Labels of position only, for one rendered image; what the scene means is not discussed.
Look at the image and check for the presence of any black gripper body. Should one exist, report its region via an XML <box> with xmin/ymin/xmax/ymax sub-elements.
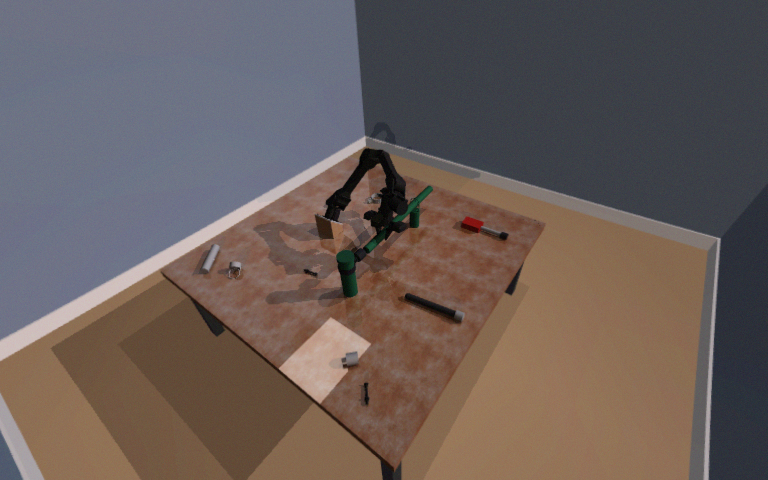
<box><xmin>364</xmin><ymin>206</ymin><xmax>407</xmax><ymax>233</ymax></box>

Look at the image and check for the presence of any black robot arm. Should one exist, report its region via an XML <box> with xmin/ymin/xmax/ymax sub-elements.
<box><xmin>322</xmin><ymin>148</ymin><xmax>408</xmax><ymax>229</ymax></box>

